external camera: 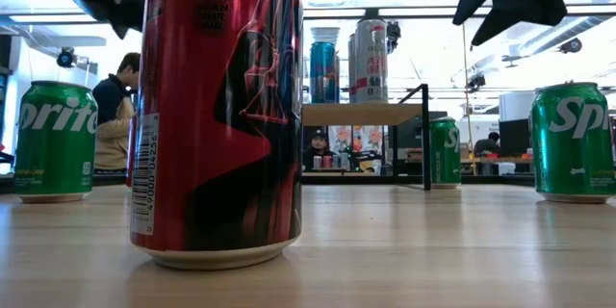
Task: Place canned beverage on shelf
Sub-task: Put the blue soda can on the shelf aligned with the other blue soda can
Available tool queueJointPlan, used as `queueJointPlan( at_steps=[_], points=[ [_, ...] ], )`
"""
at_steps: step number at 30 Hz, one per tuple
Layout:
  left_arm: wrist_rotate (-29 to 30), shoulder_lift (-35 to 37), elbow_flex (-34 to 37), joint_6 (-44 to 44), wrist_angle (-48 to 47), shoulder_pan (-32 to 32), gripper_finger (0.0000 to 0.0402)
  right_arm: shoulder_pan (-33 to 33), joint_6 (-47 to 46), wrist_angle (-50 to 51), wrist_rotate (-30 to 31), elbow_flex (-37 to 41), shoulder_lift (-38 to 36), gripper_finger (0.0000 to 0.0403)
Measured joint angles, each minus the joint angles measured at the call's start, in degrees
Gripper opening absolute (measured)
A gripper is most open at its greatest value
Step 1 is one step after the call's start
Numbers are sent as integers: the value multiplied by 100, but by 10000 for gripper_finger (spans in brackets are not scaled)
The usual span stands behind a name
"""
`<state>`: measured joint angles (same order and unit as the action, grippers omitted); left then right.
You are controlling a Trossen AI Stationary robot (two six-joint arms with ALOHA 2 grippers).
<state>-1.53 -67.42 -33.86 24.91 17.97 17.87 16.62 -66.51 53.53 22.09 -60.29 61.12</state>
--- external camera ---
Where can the grey ventilation duct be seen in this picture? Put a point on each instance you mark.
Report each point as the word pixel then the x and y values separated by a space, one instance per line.
pixel 553 38

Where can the ceiling air vent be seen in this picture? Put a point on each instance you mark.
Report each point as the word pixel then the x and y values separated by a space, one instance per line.
pixel 325 33

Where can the small red can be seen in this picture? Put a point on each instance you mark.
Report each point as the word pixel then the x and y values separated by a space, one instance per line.
pixel 327 162

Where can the person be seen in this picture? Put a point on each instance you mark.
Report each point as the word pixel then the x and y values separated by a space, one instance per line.
pixel 487 146
pixel 317 149
pixel 113 120

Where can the wooden shelf black legs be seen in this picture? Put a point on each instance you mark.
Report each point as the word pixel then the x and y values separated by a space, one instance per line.
pixel 356 113

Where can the black ceiling camera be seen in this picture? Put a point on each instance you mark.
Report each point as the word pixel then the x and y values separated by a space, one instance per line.
pixel 393 33
pixel 572 45
pixel 66 59
pixel 476 82

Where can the black monitor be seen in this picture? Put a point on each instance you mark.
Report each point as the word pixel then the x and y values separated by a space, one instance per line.
pixel 515 137

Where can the white cabinet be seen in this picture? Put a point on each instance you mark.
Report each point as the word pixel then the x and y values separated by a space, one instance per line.
pixel 517 106

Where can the red Darth Vader cola can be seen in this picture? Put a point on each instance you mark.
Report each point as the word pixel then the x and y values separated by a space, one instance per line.
pixel 202 130

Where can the green Sprite can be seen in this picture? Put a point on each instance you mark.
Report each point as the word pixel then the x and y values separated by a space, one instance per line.
pixel 443 159
pixel 572 154
pixel 55 154

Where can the black aluminium table frame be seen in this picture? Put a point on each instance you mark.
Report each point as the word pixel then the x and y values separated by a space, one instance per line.
pixel 361 179

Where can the small silver can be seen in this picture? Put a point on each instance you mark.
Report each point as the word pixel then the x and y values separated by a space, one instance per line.
pixel 337 161
pixel 317 162

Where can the silver blue slim can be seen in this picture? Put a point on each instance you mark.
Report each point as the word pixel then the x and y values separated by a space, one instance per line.
pixel 323 74

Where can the floral poster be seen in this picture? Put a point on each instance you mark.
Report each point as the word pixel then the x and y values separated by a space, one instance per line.
pixel 344 137

